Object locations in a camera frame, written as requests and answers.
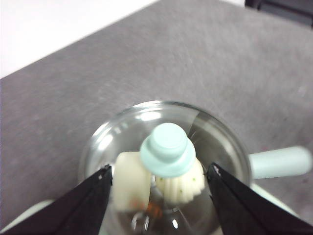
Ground ridged white bun green dots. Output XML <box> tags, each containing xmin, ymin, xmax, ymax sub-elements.
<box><xmin>155</xmin><ymin>159</ymin><xmax>206</xmax><ymax>205</ymax></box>

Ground mint green handled pot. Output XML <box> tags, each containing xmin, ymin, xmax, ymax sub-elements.
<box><xmin>78</xmin><ymin>99</ymin><xmax>313</xmax><ymax>235</ymax></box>

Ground smooth white steamed bun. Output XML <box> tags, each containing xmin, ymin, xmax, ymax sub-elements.
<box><xmin>113</xmin><ymin>151</ymin><xmax>151</xmax><ymax>212</ymax></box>

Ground glass pot lid green knob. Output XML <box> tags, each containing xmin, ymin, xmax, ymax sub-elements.
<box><xmin>79</xmin><ymin>100</ymin><xmax>252</xmax><ymax>235</ymax></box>

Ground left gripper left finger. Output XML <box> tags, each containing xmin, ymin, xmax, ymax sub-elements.
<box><xmin>0</xmin><ymin>165</ymin><xmax>113</xmax><ymax>235</ymax></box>

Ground black equipment beside table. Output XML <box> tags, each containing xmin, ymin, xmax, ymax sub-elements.
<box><xmin>244</xmin><ymin>0</ymin><xmax>313</xmax><ymax>26</ymax></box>

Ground mint green breakfast machine base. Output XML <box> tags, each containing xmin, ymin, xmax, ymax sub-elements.
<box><xmin>4</xmin><ymin>182</ymin><xmax>304</xmax><ymax>235</ymax></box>

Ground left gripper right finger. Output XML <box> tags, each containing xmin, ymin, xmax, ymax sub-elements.
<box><xmin>207</xmin><ymin>163</ymin><xmax>313</xmax><ymax>235</ymax></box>

